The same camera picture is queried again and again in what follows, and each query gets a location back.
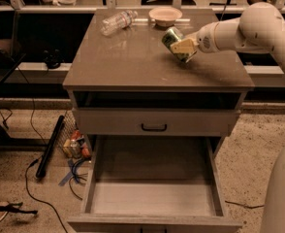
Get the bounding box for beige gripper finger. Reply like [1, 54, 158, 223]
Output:
[170, 38, 198, 53]

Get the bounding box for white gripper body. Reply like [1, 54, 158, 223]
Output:
[197, 22, 218, 53]

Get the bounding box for green soda can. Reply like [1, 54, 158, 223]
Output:
[162, 26, 195, 63]

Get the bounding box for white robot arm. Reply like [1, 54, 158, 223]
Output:
[169, 2, 285, 233]

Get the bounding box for grey drawer cabinet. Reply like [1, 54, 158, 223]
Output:
[62, 7, 256, 233]

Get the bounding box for open middle drawer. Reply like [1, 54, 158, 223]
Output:
[68, 136, 242, 233]

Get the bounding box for white bowl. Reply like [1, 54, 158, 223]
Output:
[149, 7, 182, 27]

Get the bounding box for clear plastic water bottle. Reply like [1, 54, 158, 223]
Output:
[101, 10, 138, 36]

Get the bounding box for small black device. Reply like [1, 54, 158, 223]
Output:
[43, 50, 63, 69]

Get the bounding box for black chair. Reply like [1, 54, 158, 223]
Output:
[0, 1, 26, 87]

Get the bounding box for black tube on floor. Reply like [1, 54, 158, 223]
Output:
[35, 116, 65, 180]

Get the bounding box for wooden disc with clamp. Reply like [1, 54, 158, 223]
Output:
[0, 202, 38, 221]

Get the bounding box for black drawer handle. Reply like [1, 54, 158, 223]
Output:
[141, 123, 168, 132]

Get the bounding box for wire basket with items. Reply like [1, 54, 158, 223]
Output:
[56, 111, 91, 159]

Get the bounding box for blue tape and cables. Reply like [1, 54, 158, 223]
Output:
[58, 158, 91, 201]

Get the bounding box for black floor cable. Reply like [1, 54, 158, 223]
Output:
[16, 66, 69, 233]

